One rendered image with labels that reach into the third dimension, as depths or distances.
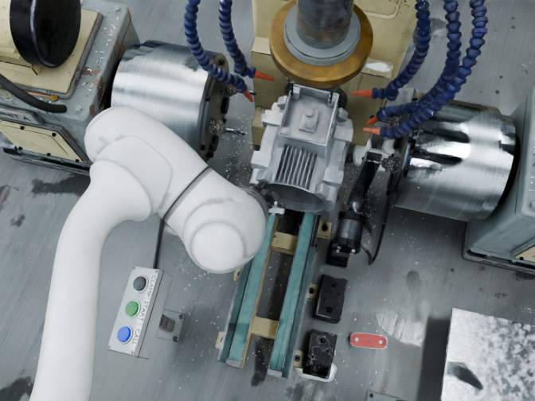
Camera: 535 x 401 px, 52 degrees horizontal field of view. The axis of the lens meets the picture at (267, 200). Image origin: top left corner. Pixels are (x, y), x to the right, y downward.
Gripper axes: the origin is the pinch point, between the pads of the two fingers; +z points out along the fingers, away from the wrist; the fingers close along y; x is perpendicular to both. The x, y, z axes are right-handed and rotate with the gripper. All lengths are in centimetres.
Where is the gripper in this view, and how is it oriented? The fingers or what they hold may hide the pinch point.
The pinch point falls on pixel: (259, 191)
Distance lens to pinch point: 111.2
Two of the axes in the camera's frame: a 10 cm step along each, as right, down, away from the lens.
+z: 1.3, -1.9, 9.7
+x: -1.9, 9.6, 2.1
